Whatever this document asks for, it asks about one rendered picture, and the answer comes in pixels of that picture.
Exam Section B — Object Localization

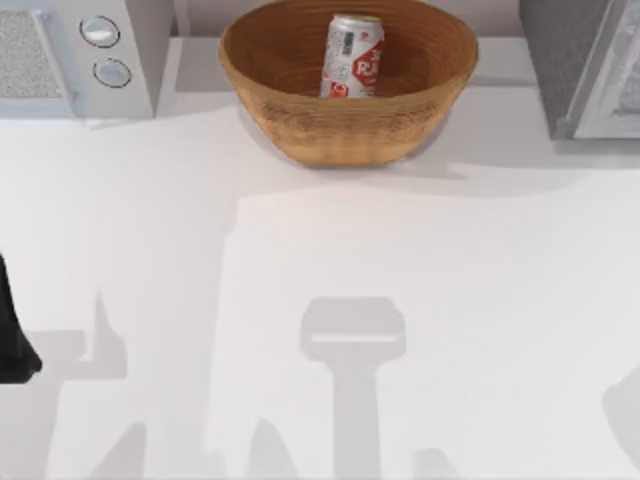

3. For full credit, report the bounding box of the grey cabinet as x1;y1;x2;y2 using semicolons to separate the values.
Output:
518;0;640;142

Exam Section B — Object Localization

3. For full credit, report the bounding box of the round microwave knob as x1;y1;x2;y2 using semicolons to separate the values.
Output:
92;56;133;89
79;15;122;49

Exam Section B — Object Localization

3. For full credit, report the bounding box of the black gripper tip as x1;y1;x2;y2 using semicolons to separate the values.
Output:
0;254;43;385

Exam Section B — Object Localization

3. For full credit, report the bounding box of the red and white can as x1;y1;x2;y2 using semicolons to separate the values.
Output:
319;13;385;100

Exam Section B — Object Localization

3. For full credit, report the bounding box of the pale microwave oven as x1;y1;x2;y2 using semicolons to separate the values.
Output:
0;0;176;120

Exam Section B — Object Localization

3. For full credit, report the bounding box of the brown woven basket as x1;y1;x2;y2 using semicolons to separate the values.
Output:
218;0;480;168

